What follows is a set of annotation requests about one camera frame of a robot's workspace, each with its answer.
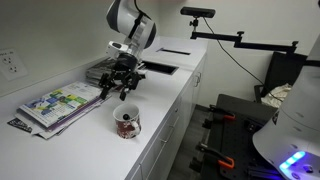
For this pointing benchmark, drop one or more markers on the white plastic bag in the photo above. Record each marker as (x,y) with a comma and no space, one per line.
(275,96)

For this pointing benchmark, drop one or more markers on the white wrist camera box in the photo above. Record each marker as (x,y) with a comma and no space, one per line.
(115,47)

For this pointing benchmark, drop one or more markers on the pile of white and purple papers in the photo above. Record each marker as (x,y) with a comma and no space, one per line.
(50,131)

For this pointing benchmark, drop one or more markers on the small black printed card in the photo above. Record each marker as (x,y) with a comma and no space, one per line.
(18,124)

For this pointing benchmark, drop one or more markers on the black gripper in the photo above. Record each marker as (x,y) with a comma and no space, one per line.
(125,66)

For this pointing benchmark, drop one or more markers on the stack of magazines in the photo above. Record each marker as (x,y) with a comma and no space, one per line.
(95,77)

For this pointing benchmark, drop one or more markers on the dark cover magazine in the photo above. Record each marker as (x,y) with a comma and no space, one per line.
(101,66)

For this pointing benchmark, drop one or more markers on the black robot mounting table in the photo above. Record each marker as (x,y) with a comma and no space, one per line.
(243,133)

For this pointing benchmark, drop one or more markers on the white and red patterned mug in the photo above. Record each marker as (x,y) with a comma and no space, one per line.
(125,128)

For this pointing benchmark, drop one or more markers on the black stereo camera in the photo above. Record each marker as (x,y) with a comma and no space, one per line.
(197,12)

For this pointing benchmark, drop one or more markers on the colourful printed brochure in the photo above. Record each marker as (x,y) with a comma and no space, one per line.
(60,103)

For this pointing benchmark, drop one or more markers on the white base cabinet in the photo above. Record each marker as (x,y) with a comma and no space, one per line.
(173,133)

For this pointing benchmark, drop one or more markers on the black articulated camera mount arm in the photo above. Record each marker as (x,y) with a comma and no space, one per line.
(260,46)

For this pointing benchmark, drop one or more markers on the white wall power outlet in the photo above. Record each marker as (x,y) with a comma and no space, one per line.
(11,65)

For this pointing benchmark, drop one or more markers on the black chair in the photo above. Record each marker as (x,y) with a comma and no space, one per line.
(283,71)

